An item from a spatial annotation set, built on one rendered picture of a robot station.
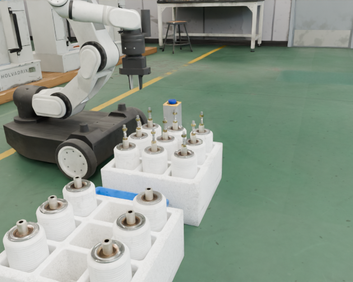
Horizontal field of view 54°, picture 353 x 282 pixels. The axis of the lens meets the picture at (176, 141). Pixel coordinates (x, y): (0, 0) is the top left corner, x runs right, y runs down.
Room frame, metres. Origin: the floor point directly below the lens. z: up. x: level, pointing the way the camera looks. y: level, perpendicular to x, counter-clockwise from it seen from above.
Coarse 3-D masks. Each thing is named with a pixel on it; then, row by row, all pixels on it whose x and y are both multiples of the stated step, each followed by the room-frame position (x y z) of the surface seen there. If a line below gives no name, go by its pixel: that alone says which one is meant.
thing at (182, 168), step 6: (174, 156) 1.12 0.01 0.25; (174, 162) 1.11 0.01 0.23; (180, 162) 1.10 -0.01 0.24; (186, 162) 1.10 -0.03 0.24; (192, 162) 1.10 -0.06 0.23; (174, 168) 1.11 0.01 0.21; (180, 168) 1.10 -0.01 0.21; (186, 168) 1.10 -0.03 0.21; (192, 168) 1.10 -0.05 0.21; (174, 174) 1.11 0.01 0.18; (180, 174) 1.10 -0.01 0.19; (186, 174) 1.10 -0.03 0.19; (192, 174) 1.10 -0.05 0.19
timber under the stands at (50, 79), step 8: (152, 48) 5.47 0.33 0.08; (120, 56) 4.74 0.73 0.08; (48, 72) 3.69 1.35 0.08; (56, 72) 3.69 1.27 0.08; (72, 72) 3.67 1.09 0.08; (40, 80) 3.31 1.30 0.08; (48, 80) 3.31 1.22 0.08; (56, 80) 3.41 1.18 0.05; (64, 80) 3.52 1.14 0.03; (0, 96) 2.77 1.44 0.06; (8, 96) 2.85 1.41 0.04; (0, 104) 2.76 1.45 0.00
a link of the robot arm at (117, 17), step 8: (104, 8) 1.30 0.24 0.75; (112, 8) 1.28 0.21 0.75; (120, 8) 1.28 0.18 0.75; (104, 16) 1.29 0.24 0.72; (112, 16) 1.27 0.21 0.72; (120, 16) 1.27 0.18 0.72; (128, 16) 1.28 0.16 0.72; (136, 16) 1.28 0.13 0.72; (104, 24) 1.30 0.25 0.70; (112, 24) 1.27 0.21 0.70; (120, 24) 1.27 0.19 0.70; (128, 24) 1.28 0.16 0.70; (136, 24) 1.28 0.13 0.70
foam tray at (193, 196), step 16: (112, 160) 1.25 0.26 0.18; (208, 160) 1.23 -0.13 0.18; (112, 176) 1.16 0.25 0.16; (128, 176) 1.14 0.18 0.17; (144, 176) 1.11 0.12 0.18; (160, 176) 1.11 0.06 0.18; (208, 176) 1.18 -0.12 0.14; (160, 192) 1.09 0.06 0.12; (176, 192) 1.07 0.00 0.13; (192, 192) 1.05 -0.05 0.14; (208, 192) 1.18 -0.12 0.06; (176, 208) 1.07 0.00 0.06; (192, 208) 1.05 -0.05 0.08; (192, 224) 1.05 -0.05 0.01
